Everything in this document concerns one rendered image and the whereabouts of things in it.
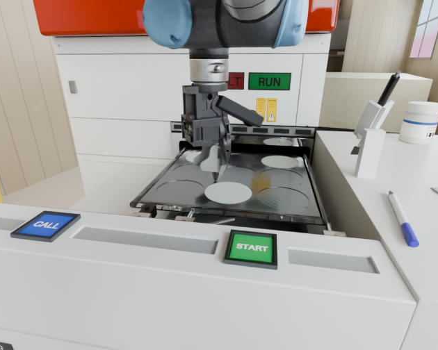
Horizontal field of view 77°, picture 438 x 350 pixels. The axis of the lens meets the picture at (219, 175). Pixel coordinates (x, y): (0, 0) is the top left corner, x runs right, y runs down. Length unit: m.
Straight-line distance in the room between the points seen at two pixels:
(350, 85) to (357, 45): 2.49
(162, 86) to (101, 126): 0.26
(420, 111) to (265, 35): 0.51
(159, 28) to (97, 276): 0.32
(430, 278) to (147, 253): 0.29
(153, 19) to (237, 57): 0.43
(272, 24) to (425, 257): 0.32
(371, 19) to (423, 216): 6.97
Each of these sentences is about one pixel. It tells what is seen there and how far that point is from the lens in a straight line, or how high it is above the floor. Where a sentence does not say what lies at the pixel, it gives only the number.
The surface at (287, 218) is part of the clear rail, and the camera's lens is 0.50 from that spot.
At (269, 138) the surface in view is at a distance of 0.85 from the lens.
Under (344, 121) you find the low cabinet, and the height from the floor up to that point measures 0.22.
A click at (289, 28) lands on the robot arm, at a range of 0.39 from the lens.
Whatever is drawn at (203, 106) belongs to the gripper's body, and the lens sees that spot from 0.56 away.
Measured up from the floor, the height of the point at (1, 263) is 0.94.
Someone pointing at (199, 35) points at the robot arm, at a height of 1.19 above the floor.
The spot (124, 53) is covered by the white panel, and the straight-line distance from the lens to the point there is 0.94.
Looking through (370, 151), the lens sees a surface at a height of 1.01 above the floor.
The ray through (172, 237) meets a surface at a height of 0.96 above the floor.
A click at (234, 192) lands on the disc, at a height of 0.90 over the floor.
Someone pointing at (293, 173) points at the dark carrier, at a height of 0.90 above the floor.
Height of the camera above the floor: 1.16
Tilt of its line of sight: 23 degrees down
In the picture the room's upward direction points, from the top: straight up
